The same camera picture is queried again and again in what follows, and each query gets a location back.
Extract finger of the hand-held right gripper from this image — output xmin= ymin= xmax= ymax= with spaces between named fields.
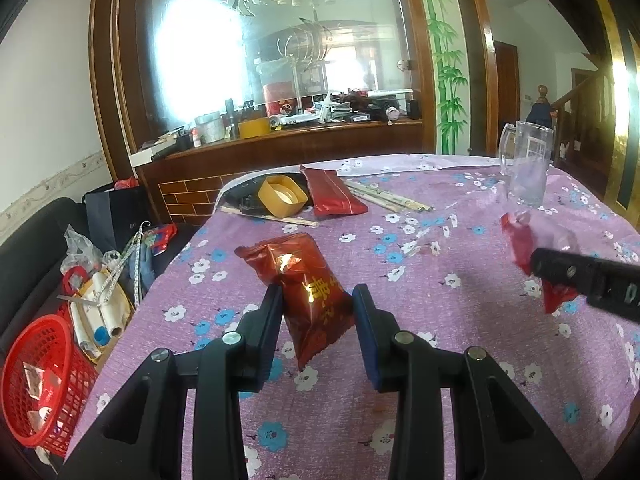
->
xmin=529 ymin=246 xmax=640 ymax=324

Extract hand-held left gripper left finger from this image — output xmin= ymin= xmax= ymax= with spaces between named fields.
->
xmin=59 ymin=284 xmax=285 ymax=480

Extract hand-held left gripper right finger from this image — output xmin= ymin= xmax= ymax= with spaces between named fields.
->
xmin=351 ymin=283 xmax=583 ymax=480

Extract red snack packet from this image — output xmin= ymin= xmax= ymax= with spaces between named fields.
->
xmin=235 ymin=232 xmax=357 ymax=373

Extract red plastic wrapper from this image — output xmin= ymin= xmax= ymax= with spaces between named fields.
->
xmin=501 ymin=210 xmax=583 ymax=316

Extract red plastic basket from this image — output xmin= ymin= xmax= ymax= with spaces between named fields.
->
xmin=0 ymin=314 xmax=98 ymax=458

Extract purple floral tablecloth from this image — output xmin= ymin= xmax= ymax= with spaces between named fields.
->
xmin=65 ymin=154 xmax=640 ymax=480

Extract bare wooden chopsticks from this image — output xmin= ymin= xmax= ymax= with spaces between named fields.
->
xmin=220 ymin=205 xmax=319 ymax=227

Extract clear glass cup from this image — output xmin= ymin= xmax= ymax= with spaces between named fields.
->
xmin=498 ymin=121 xmax=555 ymax=209

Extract paper wrapped chopsticks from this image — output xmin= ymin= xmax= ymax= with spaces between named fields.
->
xmin=345 ymin=180 xmax=396 ymax=201
xmin=357 ymin=192 xmax=435 ymax=213

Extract dark red packet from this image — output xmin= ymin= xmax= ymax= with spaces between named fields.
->
xmin=299 ymin=165 xmax=369 ymax=217

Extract white plastic bottle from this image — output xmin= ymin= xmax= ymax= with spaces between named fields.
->
xmin=92 ymin=272 xmax=132 ymax=346

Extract dark jacket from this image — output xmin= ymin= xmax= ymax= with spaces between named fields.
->
xmin=525 ymin=102 xmax=553 ymax=133

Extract wooden counter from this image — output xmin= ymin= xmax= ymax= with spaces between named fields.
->
xmin=135 ymin=119 xmax=425 ymax=226

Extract dark paper bag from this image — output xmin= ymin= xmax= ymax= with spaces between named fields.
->
xmin=82 ymin=182 xmax=153 ymax=261

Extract wooden stair railing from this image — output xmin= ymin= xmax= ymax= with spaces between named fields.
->
xmin=537 ymin=67 xmax=608 ymax=171

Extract brown wooden door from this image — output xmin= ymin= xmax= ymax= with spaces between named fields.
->
xmin=492 ymin=40 xmax=522 ymax=158

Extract yellow box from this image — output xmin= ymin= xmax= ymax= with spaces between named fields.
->
xmin=239 ymin=119 xmax=272 ymax=139

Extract clear plastic bag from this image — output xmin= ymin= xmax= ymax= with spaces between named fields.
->
xmin=62 ymin=225 xmax=106 ymax=281

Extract flat white box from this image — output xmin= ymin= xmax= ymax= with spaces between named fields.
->
xmin=129 ymin=147 xmax=176 ymax=167

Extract metal pot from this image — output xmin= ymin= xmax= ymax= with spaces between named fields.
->
xmin=194 ymin=111 xmax=227 ymax=143

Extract red printed box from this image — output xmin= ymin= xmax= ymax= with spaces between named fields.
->
xmin=263 ymin=81 xmax=302 ymax=117

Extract black sofa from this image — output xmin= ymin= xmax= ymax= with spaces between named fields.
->
xmin=0 ymin=196 xmax=111 ymax=341

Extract green bamboo wall painting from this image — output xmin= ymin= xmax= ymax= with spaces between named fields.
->
xmin=415 ymin=0 xmax=471 ymax=155

